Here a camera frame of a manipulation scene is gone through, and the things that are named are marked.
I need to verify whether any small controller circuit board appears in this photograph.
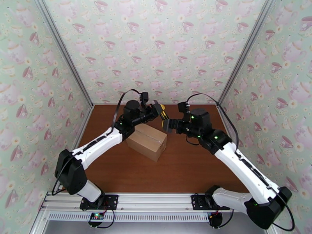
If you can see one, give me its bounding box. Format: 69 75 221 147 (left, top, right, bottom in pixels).
89 212 105 222
207 211 223 229

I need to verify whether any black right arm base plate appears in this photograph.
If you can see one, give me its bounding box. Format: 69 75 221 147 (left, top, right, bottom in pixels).
191 194 220 211

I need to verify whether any thin black board cable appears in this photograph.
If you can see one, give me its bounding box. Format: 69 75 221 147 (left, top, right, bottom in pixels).
88 208 115 229
218 209 234 228

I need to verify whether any brown cardboard express box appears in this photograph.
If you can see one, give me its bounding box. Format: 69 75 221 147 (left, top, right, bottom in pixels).
126 123 168 162

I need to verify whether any aluminium corner post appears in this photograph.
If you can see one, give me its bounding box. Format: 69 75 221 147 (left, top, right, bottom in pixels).
216 0 279 108
32 0 95 108

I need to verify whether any perforated metal cable tray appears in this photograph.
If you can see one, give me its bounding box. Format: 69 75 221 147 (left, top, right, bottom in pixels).
47 211 211 223

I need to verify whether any thin aluminium wall strip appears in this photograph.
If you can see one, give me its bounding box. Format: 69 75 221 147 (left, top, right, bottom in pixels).
92 103 219 106

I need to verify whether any aluminium side rail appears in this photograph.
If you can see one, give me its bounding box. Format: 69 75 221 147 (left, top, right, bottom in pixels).
55 105 95 192
217 105 241 153

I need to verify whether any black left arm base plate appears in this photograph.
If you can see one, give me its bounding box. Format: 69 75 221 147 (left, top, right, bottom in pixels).
80 194 119 211

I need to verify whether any aluminium frame rail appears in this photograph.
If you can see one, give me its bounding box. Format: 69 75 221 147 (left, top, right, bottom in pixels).
40 191 247 213

